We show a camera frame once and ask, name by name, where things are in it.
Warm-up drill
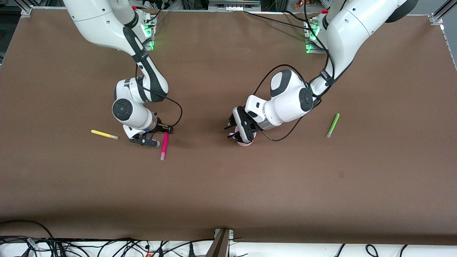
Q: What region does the magenta marker pen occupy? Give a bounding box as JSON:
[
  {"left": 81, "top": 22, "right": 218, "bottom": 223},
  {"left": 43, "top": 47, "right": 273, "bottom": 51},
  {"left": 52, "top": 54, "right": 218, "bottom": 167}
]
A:
[{"left": 160, "top": 132, "right": 169, "bottom": 161}]

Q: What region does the pink plastic cup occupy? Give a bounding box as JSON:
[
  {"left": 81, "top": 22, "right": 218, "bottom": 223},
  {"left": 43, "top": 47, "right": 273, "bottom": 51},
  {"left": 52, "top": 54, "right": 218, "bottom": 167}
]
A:
[{"left": 234, "top": 131, "right": 255, "bottom": 147}]

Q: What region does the yellow marker pen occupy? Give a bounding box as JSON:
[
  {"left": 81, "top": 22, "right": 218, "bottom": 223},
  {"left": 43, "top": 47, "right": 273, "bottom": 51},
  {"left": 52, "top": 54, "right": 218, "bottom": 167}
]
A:
[{"left": 91, "top": 129, "right": 119, "bottom": 140}]

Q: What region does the green marker pen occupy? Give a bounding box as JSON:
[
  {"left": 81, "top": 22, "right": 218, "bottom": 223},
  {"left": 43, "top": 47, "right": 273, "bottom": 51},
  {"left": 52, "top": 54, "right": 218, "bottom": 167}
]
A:
[{"left": 326, "top": 113, "right": 340, "bottom": 138}]

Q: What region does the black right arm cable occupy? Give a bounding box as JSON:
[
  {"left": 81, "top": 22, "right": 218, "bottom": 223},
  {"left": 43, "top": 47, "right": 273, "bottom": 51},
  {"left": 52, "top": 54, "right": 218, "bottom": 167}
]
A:
[{"left": 134, "top": 64, "right": 183, "bottom": 127}]

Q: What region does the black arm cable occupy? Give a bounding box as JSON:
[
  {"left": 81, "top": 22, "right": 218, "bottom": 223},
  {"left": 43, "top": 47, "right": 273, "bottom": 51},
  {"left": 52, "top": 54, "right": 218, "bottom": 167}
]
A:
[
  {"left": 255, "top": 64, "right": 336, "bottom": 142},
  {"left": 134, "top": 64, "right": 183, "bottom": 127}
]

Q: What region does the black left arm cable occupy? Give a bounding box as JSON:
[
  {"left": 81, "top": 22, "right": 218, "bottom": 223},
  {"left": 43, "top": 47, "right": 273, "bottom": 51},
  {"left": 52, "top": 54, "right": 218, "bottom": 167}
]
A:
[{"left": 255, "top": 64, "right": 336, "bottom": 142}]

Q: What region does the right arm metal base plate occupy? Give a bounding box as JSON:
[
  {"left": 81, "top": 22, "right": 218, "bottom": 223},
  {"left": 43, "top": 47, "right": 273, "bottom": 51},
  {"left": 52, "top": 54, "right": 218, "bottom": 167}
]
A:
[{"left": 142, "top": 14, "right": 156, "bottom": 51}]

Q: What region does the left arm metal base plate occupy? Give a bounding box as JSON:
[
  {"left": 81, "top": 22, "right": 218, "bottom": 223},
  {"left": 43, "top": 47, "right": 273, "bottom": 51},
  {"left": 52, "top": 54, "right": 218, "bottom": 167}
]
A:
[{"left": 303, "top": 19, "right": 331, "bottom": 55}]

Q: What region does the black cable across table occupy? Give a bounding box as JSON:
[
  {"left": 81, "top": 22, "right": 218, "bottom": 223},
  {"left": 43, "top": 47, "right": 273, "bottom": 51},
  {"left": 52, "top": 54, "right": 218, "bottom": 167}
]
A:
[{"left": 243, "top": 10, "right": 315, "bottom": 32}]

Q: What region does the aluminium table edge bracket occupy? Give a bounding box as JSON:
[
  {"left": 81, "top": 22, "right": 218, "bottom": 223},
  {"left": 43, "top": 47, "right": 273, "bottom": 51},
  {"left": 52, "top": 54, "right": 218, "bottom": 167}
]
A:
[{"left": 205, "top": 228, "right": 235, "bottom": 257}]

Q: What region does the short black table cable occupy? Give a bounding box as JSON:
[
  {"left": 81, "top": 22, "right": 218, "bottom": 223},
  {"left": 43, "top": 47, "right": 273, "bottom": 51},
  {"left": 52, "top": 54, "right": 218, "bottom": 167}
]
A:
[{"left": 284, "top": 10, "right": 312, "bottom": 23}]

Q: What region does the black arched floor cable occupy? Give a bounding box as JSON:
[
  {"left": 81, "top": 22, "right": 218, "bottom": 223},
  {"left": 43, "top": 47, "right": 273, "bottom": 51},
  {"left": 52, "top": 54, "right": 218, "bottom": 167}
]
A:
[{"left": 0, "top": 220, "right": 55, "bottom": 240}]

